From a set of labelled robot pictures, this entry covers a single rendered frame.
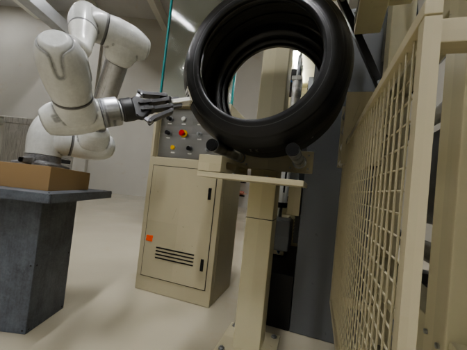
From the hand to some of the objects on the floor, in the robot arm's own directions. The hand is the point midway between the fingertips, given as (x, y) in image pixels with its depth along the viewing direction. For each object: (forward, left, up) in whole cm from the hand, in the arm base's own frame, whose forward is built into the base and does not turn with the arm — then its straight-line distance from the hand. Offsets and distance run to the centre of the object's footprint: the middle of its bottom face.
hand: (181, 102), depth 91 cm
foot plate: (+36, +44, -102) cm, 117 cm away
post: (+36, +44, -102) cm, 117 cm away
